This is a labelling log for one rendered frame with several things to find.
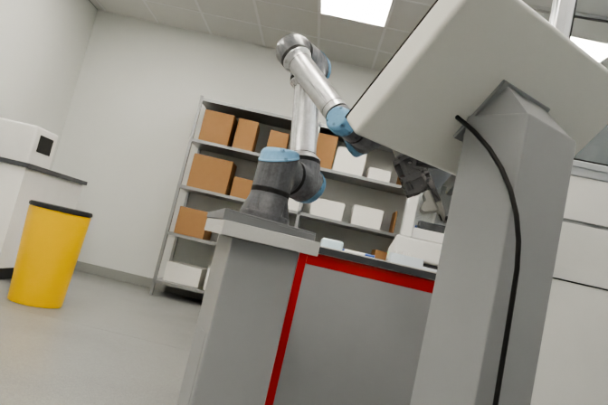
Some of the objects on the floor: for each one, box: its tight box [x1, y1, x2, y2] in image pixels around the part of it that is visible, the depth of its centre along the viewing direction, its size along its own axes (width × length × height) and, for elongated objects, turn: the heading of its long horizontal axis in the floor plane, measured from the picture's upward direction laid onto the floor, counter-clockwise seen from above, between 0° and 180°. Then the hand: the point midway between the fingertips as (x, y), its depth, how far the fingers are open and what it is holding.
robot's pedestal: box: [176, 218, 320, 405], centre depth 168 cm, size 30×30×76 cm
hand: (443, 214), depth 168 cm, fingers closed on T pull, 3 cm apart
